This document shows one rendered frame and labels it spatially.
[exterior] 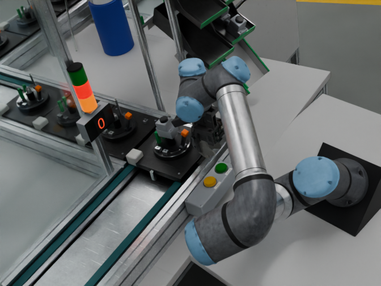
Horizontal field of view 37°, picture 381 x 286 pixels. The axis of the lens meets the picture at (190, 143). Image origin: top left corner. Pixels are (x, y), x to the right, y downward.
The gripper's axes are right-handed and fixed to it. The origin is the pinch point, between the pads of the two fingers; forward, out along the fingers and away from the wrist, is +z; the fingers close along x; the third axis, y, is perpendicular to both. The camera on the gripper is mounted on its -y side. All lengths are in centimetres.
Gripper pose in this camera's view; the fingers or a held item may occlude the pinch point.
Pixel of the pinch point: (206, 154)
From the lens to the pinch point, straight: 183.2
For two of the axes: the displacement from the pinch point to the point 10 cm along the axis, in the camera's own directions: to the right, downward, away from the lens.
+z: 1.9, 7.4, 6.4
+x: 5.6, -6.2, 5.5
